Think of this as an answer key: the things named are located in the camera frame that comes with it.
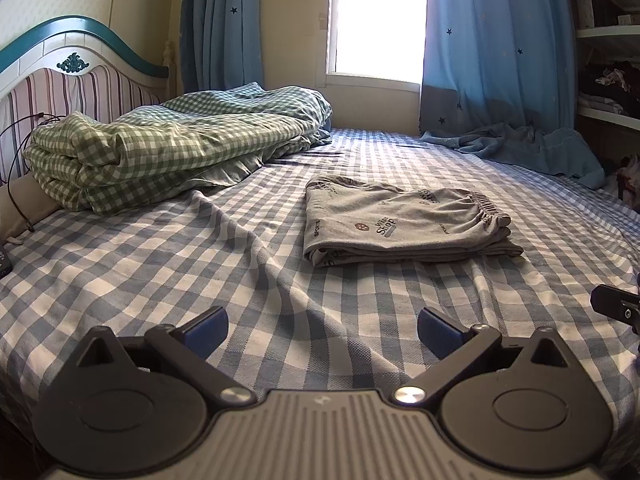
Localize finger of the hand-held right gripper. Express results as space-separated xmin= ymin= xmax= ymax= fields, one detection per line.
xmin=590 ymin=284 xmax=640 ymax=334

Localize bright window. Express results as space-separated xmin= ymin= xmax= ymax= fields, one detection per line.
xmin=325 ymin=0 xmax=431 ymax=93

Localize clothes heap on shelf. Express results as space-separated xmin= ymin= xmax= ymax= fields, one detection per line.
xmin=577 ymin=57 xmax=640 ymax=115

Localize beige pillow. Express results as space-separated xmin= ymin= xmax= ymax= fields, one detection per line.
xmin=0 ymin=175 xmax=59 ymax=242

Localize blue checked bed sheet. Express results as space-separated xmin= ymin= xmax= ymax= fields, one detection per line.
xmin=0 ymin=127 xmax=640 ymax=480

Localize white wall shelf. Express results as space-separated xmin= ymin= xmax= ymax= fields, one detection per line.
xmin=570 ymin=0 xmax=640 ymax=132

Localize blue star curtain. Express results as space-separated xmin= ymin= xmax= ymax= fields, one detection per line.
xmin=180 ymin=0 xmax=266 ymax=95
xmin=419 ymin=0 xmax=577 ymax=137

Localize green checked quilt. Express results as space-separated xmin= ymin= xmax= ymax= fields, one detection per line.
xmin=24 ymin=82 xmax=334 ymax=217

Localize striped teal-trimmed headboard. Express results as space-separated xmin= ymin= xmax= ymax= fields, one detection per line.
xmin=0 ymin=16 xmax=172 ymax=187

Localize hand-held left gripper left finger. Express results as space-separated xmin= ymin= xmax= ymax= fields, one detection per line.
xmin=75 ymin=306 xmax=257 ymax=407

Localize black cable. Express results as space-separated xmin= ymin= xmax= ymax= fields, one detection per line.
xmin=0 ymin=112 xmax=65 ymax=234

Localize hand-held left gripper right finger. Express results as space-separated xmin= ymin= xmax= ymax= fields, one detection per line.
xmin=392 ymin=307 xmax=572 ymax=405

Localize crumpled blue cloth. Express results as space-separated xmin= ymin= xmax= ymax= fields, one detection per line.
xmin=419 ymin=122 xmax=607 ymax=190

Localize grey printed pants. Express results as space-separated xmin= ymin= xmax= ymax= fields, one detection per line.
xmin=302 ymin=174 xmax=525 ymax=268

